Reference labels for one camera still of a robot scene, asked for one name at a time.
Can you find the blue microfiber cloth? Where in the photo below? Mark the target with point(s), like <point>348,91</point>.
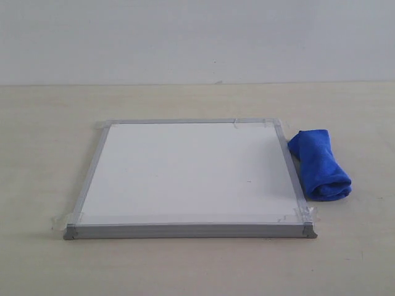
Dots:
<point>322,177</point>

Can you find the clear tape back right corner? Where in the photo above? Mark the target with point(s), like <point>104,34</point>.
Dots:
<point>253,123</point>

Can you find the clear tape front right corner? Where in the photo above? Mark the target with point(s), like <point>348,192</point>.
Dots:
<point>307,214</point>

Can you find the clear tape front left corner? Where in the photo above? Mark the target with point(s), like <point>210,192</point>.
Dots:
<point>66,221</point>

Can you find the white board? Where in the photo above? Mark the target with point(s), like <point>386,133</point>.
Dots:
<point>190,179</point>

